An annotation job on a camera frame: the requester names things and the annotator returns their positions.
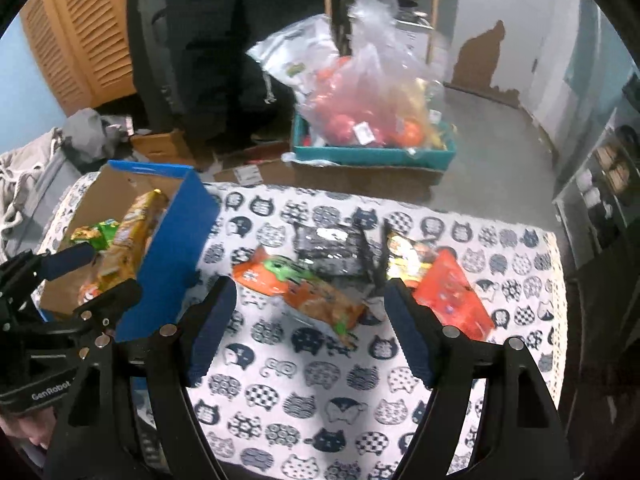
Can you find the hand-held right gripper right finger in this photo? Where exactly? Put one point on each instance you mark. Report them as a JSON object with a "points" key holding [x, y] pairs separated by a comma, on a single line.
{"points": [[410, 335]]}

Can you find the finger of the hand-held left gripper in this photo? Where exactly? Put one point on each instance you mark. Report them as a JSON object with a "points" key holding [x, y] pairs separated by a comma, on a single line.
{"points": [[115, 300], [70, 260]]}

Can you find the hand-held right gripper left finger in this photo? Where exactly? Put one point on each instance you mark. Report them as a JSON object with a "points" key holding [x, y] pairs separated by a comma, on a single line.
{"points": [[212, 330]]}

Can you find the green pea snack bag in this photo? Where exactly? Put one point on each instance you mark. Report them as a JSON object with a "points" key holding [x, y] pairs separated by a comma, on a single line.
{"points": [[97, 235]]}

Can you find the bright red snack packet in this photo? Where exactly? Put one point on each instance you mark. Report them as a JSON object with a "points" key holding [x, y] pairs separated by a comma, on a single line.
{"points": [[450, 295]]}

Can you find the long yellow snack packet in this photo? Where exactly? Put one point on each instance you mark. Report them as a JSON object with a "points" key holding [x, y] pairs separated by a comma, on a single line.
{"points": [[135, 230]]}

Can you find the dark noodle-picture snack packet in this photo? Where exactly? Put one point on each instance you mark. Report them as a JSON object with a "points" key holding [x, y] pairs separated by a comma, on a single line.
{"points": [[407, 255]]}

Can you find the blue-rimmed cardboard box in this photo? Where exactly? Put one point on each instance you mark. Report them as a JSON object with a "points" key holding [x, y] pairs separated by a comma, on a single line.
{"points": [[170, 240]]}

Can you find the orange snack bag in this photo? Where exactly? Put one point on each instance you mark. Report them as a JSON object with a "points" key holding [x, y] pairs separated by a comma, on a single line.
{"points": [[310, 300]]}

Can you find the black snack packet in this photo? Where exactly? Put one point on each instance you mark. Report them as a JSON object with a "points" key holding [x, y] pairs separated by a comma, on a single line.
{"points": [[330, 250]]}

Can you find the person's left hand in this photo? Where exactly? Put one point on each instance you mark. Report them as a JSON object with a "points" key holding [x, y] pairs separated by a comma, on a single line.
{"points": [[30, 430]]}

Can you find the light grey hoodie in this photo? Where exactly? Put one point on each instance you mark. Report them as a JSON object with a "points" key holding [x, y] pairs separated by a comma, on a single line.
{"points": [[30, 175]]}

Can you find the cat-print tablecloth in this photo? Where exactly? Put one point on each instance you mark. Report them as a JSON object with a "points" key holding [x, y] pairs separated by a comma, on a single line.
{"points": [[300, 385]]}

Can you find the dark grey jacket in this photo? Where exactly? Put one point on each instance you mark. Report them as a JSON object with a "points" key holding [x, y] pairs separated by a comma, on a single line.
{"points": [[90, 130]]}

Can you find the small brown cardboard box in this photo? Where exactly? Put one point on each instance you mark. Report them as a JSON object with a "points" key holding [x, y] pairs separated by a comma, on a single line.
{"points": [[165, 147]]}

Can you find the flattened cardboard sheet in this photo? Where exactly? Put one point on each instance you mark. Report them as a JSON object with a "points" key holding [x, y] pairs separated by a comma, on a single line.
{"points": [[250, 170]]}

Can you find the teal cardboard tray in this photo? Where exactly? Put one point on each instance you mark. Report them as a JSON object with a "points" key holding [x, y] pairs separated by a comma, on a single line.
{"points": [[375, 156]]}

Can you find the wooden louvered door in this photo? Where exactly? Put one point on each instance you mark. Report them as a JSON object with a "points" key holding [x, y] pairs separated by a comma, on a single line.
{"points": [[85, 25]]}

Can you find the metal shoe rack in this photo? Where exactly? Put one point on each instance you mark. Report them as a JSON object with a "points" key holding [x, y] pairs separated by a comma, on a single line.
{"points": [[600, 195]]}

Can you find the grey coat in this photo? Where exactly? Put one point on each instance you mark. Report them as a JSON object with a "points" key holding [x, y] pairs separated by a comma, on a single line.
{"points": [[149, 35]]}

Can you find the clear plastic bag of fruit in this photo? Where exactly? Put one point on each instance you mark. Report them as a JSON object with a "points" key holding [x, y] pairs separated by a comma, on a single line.
{"points": [[370, 95]]}

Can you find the group of assorted shoes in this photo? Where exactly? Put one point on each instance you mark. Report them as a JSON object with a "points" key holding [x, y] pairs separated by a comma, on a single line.
{"points": [[612, 165]]}

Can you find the black coat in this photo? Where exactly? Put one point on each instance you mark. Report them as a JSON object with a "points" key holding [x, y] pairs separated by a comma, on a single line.
{"points": [[215, 35]]}

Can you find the white foil bag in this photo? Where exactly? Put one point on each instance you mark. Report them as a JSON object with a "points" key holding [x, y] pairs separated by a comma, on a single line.
{"points": [[295, 55]]}

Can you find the white door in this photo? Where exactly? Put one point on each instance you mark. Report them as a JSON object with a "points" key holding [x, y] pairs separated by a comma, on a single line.
{"points": [[545, 35]]}

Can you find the wooden ladder shelf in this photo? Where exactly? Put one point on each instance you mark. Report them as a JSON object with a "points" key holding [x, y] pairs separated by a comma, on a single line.
{"points": [[328, 0]]}

